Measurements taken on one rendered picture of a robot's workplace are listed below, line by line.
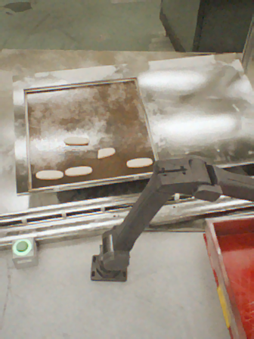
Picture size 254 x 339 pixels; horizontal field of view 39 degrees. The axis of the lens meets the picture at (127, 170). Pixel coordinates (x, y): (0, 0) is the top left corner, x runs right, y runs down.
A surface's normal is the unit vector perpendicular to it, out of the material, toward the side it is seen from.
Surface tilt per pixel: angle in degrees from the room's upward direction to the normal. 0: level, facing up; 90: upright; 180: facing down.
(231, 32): 90
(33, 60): 0
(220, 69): 10
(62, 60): 0
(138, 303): 0
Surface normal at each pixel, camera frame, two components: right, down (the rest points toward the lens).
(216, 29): 0.15, 0.76
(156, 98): 0.04, -0.50
